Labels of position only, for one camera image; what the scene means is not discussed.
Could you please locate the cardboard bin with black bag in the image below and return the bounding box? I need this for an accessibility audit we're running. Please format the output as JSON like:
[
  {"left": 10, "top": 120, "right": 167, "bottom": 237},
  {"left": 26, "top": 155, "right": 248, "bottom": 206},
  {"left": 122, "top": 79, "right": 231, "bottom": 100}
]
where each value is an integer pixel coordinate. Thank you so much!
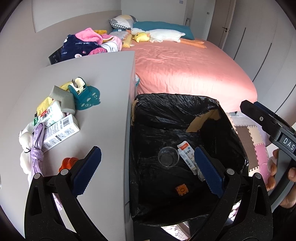
[{"left": 129, "top": 93, "right": 250, "bottom": 226}]

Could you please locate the white plastic packet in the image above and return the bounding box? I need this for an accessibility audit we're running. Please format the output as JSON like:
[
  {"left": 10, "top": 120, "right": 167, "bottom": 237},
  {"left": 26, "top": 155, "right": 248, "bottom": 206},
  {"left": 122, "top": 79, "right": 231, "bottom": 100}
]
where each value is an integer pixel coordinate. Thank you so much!
[{"left": 33, "top": 101, "right": 66, "bottom": 127}]

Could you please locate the white tube box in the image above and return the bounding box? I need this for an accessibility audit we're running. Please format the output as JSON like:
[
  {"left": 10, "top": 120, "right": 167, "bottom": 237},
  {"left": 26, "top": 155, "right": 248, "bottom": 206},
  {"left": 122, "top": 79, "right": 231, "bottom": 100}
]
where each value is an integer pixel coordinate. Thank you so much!
[{"left": 177, "top": 142, "right": 204, "bottom": 181}]

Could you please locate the white door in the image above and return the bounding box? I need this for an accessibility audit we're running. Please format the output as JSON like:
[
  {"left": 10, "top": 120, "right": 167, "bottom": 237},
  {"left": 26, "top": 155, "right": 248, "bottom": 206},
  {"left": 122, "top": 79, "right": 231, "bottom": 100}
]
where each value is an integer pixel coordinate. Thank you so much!
[{"left": 213, "top": 0, "right": 236, "bottom": 49}]

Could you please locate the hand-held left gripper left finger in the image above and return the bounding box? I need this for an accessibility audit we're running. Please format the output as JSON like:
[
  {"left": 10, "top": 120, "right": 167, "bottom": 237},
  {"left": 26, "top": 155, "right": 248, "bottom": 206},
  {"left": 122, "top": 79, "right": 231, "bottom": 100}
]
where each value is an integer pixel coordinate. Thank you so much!
[{"left": 24, "top": 146, "right": 102, "bottom": 241}]

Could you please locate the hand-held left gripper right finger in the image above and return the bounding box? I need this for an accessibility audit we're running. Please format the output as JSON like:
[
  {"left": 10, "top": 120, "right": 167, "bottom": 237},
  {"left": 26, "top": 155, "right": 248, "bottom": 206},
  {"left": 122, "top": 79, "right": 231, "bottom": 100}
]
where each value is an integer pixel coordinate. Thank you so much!
[{"left": 194, "top": 146, "right": 273, "bottom": 241}]

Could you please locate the grey foam corner guard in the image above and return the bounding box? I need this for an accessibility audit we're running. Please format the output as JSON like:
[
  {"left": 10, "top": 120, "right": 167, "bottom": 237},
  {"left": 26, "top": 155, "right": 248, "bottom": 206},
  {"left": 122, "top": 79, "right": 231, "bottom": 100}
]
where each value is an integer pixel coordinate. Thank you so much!
[{"left": 48, "top": 85, "right": 75, "bottom": 114}]

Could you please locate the navy printed blanket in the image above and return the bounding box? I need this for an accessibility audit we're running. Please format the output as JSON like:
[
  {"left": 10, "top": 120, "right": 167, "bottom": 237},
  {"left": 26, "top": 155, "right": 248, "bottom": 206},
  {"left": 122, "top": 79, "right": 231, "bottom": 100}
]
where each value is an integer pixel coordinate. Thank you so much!
[{"left": 61, "top": 34, "right": 104, "bottom": 62}]

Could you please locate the black socket panel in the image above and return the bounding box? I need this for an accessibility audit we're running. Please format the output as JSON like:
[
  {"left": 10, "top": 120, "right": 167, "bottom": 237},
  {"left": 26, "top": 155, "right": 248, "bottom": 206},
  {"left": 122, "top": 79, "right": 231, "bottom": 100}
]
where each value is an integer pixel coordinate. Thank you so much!
[{"left": 48, "top": 45, "right": 64, "bottom": 65}]

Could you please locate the white goose plush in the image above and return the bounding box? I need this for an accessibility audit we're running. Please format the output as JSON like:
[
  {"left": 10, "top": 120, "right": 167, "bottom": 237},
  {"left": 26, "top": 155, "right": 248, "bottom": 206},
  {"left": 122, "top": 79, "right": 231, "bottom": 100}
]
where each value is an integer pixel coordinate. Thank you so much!
[{"left": 126, "top": 28, "right": 205, "bottom": 49}]

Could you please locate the patchwork pillow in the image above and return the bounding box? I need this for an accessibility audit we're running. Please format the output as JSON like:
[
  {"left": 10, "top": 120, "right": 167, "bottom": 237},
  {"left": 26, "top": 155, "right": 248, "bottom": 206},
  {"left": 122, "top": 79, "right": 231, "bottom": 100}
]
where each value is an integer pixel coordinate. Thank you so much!
[{"left": 109, "top": 15, "right": 138, "bottom": 30}]

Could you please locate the white barcode box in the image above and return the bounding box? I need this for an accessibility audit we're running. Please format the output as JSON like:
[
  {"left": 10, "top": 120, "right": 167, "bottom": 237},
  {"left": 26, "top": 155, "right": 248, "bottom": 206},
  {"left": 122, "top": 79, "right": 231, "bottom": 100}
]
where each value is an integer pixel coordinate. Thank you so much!
[{"left": 43, "top": 115, "right": 80, "bottom": 152}]

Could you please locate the white wardrobe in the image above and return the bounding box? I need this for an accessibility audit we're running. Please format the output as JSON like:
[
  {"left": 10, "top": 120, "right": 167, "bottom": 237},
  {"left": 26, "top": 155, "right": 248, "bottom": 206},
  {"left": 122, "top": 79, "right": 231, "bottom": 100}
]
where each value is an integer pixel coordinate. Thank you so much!
[{"left": 233, "top": 0, "right": 296, "bottom": 130}]

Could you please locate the bed with pink sheet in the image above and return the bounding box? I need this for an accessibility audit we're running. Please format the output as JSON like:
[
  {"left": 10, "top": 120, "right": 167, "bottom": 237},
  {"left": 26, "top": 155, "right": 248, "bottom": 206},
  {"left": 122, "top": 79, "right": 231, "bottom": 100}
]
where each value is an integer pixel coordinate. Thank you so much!
[{"left": 120, "top": 38, "right": 258, "bottom": 112}]

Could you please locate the person's right hand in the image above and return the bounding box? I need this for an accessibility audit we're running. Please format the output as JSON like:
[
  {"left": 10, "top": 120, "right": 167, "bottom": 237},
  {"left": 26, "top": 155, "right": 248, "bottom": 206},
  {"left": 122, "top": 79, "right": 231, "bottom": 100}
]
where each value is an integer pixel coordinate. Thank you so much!
[{"left": 266, "top": 149, "right": 296, "bottom": 208}]

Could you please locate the pink and white garment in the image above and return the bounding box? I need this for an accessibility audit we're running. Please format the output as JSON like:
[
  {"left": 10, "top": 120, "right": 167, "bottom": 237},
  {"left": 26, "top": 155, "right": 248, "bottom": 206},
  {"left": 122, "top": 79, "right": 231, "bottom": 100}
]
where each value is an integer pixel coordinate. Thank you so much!
[{"left": 88, "top": 35, "right": 123, "bottom": 55}]

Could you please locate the pink fleece towel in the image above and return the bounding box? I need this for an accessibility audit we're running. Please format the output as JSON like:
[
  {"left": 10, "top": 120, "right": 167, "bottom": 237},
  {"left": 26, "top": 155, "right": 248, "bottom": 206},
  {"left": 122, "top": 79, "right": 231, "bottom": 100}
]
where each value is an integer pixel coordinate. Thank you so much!
[{"left": 75, "top": 28, "right": 103, "bottom": 44}]

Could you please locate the yellow knitted plush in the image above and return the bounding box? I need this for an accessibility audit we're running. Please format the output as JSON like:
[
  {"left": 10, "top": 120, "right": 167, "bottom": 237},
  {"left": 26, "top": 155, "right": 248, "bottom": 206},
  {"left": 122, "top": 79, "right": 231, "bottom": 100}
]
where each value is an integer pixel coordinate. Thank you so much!
[{"left": 122, "top": 32, "right": 135, "bottom": 48}]

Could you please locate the orange plastic toy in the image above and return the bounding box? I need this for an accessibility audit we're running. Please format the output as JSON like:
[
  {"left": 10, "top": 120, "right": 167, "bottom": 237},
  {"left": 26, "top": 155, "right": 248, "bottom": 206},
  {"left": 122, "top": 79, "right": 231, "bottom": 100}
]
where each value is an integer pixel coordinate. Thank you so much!
[{"left": 59, "top": 157, "right": 80, "bottom": 172}]

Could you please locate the lilac plastic bag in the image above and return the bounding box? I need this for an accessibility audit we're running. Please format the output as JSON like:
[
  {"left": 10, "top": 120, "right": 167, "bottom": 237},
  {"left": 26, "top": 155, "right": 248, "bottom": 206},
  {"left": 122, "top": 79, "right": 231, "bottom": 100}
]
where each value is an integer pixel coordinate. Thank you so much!
[{"left": 27, "top": 123, "right": 47, "bottom": 186}]

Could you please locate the person's right forearm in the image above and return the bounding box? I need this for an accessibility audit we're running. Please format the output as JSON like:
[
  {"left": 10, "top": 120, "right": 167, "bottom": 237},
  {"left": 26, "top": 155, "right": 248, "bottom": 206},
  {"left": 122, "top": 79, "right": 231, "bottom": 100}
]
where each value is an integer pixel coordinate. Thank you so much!
[{"left": 272, "top": 205, "right": 296, "bottom": 234}]

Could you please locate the clear plastic cup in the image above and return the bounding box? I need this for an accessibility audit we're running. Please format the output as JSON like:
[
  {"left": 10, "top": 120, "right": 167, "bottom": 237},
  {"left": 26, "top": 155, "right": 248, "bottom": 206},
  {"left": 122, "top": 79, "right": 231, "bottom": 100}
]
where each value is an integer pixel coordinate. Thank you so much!
[{"left": 158, "top": 146, "right": 179, "bottom": 168}]

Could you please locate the teal tape dispenser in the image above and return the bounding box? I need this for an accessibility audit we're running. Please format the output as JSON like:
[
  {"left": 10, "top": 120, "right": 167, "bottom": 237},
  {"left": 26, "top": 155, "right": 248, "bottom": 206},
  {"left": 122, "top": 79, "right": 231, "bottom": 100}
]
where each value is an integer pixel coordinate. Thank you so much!
[{"left": 68, "top": 77, "right": 102, "bottom": 111}]

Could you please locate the teal pillow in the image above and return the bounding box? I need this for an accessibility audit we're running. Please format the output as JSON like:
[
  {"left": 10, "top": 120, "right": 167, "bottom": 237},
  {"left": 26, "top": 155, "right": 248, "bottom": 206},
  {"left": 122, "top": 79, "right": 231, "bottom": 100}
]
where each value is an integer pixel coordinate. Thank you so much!
[{"left": 112, "top": 21, "right": 195, "bottom": 40}]

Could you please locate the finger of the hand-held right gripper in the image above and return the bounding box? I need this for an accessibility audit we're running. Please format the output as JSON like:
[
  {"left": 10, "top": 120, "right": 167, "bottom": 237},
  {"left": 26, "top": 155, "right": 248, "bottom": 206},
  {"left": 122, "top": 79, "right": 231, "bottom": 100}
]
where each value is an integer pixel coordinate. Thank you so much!
[{"left": 240, "top": 100, "right": 281, "bottom": 139}]

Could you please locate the yellow duck plush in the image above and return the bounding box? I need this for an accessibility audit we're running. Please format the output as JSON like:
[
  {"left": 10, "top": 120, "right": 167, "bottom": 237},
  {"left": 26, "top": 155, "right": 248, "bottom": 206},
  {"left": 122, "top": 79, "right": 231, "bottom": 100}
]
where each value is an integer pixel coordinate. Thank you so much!
[{"left": 134, "top": 32, "right": 151, "bottom": 43}]

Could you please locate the pastel foam floor mat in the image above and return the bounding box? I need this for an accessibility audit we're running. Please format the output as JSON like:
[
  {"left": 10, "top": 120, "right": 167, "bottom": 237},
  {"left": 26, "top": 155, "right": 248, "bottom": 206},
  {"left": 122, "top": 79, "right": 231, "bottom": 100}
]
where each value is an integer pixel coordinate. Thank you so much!
[{"left": 228, "top": 113, "right": 271, "bottom": 183}]

